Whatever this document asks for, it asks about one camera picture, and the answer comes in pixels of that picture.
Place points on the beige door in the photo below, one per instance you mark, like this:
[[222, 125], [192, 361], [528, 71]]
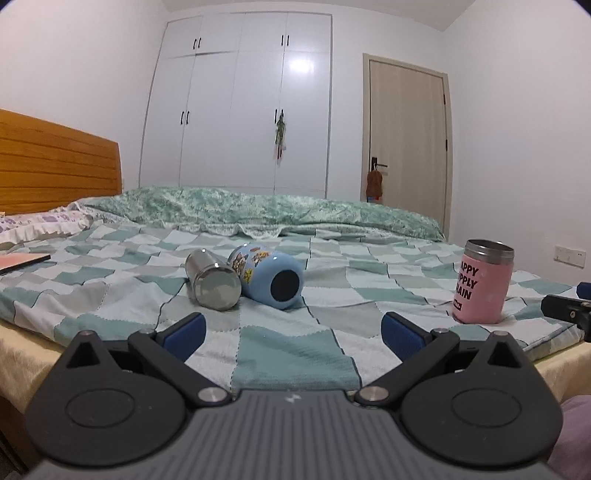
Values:
[[408, 138]]

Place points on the green floral quilt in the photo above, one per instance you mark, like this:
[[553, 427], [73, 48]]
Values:
[[295, 210]]

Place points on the white wardrobe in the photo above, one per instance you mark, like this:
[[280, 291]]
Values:
[[240, 101]]

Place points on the green hanging charm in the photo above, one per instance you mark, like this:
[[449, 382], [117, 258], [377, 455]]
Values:
[[280, 134]]

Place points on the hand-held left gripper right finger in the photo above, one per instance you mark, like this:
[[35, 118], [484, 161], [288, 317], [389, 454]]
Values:
[[400, 335]]

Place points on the yellow bed sheet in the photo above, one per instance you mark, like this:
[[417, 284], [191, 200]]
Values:
[[23, 360]]

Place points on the stainless steel cup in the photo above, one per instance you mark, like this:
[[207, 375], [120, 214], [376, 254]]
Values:
[[213, 282]]

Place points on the purple patterned pillow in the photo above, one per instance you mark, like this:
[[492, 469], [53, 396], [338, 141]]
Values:
[[41, 224]]

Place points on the white wall socket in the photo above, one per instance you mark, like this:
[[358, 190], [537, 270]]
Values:
[[569, 255]]

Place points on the pink cup with steel rim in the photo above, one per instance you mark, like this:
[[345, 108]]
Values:
[[482, 288]]

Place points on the wooden headboard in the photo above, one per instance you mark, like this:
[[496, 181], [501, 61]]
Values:
[[55, 161]]

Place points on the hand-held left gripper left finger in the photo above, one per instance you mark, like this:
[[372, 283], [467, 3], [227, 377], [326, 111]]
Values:
[[186, 335]]

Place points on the blue cartoon print cup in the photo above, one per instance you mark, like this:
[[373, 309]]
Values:
[[265, 274]]

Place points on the red flat book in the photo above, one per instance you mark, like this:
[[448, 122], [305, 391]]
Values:
[[21, 261]]

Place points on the person's pink clothing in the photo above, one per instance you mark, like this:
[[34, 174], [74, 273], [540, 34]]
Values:
[[577, 438]]

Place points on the teal checkered blanket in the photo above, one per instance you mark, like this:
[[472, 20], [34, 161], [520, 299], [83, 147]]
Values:
[[286, 341]]

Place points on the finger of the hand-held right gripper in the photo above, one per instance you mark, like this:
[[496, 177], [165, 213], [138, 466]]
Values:
[[585, 291], [565, 308]]

